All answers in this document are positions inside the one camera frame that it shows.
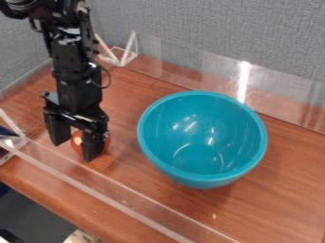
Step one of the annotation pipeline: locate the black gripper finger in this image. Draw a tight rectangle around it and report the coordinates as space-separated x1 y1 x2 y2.
82 129 110 161
43 111 71 146

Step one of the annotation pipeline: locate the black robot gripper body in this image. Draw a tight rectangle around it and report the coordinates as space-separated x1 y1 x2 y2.
43 42 110 132

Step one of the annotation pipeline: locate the red and white toy mushroom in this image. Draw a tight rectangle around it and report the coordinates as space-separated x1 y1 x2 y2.
70 130 111 155

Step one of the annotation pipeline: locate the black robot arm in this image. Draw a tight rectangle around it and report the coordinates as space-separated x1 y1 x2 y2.
0 0 110 161

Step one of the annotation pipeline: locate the blue plastic bowl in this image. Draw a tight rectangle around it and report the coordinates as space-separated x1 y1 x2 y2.
138 91 267 190

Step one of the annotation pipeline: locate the clear acrylic front barrier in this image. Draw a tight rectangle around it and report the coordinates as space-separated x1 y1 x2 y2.
0 136 238 243

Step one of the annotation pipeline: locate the clear acrylic barrier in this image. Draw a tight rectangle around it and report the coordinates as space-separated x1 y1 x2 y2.
0 29 52 93
90 30 325 136
0 136 238 243

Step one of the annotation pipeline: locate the clear acrylic left barrier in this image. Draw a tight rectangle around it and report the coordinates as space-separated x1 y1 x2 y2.
0 29 52 93

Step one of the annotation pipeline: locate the clear acrylic back barrier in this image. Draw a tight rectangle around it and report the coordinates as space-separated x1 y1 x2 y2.
90 30 325 136

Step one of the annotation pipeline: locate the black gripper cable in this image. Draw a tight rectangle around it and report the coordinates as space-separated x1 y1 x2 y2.
90 61 112 89

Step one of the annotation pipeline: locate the clear acrylic corner bracket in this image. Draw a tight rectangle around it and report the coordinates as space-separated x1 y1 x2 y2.
95 31 138 66

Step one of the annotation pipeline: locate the clear acrylic left bracket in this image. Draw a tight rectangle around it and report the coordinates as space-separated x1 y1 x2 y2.
0 108 27 166

